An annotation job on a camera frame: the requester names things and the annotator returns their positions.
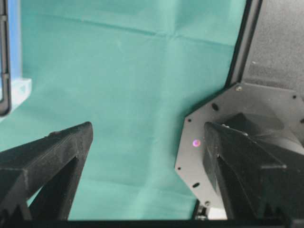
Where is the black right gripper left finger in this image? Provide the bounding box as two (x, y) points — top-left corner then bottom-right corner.
(0, 122), (93, 221)

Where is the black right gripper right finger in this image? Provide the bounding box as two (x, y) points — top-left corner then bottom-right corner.
(204, 122), (304, 220)

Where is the clear plastic storage case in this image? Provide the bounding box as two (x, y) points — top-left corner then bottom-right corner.
(0, 0), (32, 121)

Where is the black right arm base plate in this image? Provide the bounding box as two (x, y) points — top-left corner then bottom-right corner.
(175, 83), (304, 211)

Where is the black frame rail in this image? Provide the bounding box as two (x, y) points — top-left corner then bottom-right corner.
(0, 0), (11, 117)

